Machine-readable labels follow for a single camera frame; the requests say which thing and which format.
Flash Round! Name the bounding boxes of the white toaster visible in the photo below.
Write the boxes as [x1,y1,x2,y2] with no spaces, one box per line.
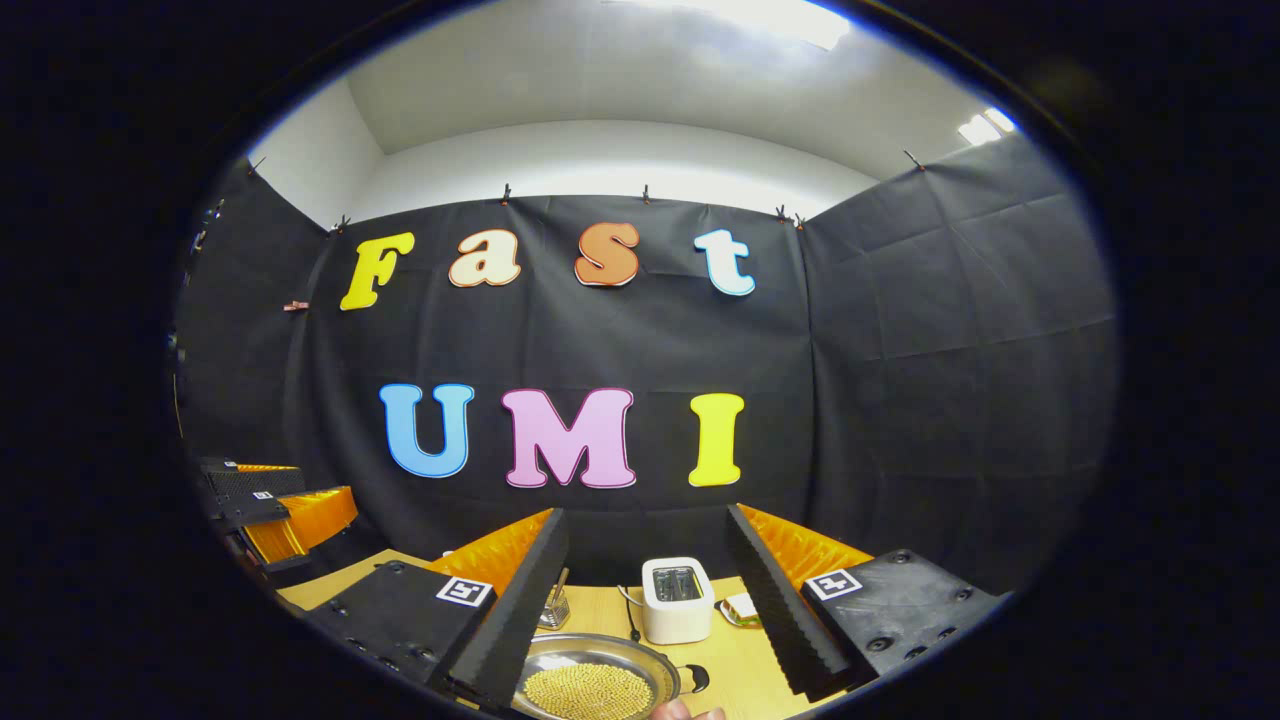
[641,557,716,645]

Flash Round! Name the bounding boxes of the long ceiling light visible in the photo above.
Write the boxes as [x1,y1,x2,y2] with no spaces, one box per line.
[640,0,851,51]

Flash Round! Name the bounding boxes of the pile of soybeans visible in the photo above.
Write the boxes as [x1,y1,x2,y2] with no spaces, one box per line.
[522,663,654,720]

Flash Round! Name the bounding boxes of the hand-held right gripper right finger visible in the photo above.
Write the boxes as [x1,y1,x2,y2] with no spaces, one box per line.
[725,503,1011,701]

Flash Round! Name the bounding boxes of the black backdrop cloth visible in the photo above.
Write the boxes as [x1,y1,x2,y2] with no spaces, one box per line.
[172,135,1119,601]

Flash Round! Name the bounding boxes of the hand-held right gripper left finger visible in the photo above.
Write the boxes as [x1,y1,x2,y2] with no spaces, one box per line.
[305,507,571,711]

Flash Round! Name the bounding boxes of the small ceiling light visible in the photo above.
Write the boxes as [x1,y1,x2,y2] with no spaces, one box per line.
[957,107,1016,146]

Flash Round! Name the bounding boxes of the steel pot with black handle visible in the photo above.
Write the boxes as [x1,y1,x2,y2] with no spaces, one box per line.
[512,632,711,720]

